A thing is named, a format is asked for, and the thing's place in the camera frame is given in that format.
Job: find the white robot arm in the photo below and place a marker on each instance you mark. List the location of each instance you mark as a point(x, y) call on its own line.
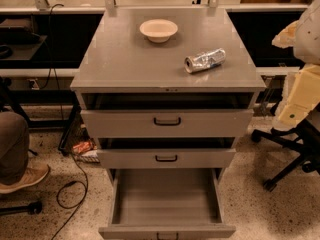
point(306, 48)

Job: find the top grey drawer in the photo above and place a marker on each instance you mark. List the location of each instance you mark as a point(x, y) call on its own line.
point(202, 115)

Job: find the black office chair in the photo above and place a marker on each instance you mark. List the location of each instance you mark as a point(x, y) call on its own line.
point(303, 139)

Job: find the middle grey drawer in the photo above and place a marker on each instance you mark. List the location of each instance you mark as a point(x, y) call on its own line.
point(130, 153)

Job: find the black chair base left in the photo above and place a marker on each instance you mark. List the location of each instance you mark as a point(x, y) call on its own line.
point(31, 209)

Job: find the black middle drawer handle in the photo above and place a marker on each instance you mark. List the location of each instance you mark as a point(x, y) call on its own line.
point(166, 159)

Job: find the silver redbull can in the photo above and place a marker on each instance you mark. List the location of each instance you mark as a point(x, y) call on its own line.
point(204, 61)

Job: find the bottom grey drawer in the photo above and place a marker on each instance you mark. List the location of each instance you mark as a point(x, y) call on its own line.
point(166, 204)

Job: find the grey drawer cabinet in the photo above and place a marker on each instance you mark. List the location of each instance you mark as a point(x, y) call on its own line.
point(121, 60)

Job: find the black top drawer handle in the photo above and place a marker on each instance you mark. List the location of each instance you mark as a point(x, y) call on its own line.
point(167, 122)

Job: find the person's leg brown trousers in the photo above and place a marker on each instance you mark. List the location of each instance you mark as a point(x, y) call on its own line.
point(14, 145)

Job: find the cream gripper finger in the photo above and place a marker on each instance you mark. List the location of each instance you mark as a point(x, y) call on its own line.
point(286, 37)
point(303, 96)

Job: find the white paper bowl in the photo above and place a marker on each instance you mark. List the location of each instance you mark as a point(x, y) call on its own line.
point(158, 30)

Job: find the orange snack packet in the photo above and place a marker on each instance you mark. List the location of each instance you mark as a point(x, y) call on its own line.
point(82, 147)

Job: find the black drawer handle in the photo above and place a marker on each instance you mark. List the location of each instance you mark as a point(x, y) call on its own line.
point(167, 122)
point(166, 159)

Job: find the grey drawer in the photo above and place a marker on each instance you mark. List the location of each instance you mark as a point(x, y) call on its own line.
point(202, 115)
point(130, 153)
point(166, 204)

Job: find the tan sneaker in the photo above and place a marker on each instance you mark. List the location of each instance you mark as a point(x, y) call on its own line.
point(31, 177)

